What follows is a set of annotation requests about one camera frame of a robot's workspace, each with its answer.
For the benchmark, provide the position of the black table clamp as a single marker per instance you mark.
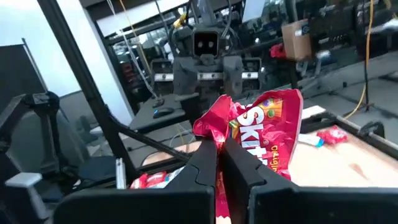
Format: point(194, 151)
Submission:
point(371, 129)

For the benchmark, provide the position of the black computer mouse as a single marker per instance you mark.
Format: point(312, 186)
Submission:
point(163, 113)

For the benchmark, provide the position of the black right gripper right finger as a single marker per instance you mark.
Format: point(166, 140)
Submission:
point(311, 207)

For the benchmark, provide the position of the brown cardboard box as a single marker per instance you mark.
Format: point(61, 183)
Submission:
point(297, 42)

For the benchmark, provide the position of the dark grey desk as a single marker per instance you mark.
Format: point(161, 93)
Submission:
point(146, 119)

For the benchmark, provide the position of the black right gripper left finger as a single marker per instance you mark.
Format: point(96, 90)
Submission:
point(140, 207)

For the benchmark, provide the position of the dark office chair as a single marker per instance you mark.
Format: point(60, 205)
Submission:
point(46, 102)

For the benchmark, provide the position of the black aluminium table frame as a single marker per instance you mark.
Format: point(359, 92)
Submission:
point(314, 119)

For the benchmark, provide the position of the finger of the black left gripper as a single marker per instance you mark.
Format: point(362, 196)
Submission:
point(233, 67)
point(185, 67)

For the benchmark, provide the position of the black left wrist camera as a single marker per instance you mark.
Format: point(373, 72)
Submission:
point(206, 43)

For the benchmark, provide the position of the black diagonal frame strut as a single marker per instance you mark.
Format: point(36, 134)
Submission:
point(88, 85)

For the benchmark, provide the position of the silver frame bracket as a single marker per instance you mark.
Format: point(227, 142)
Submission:
point(120, 174)

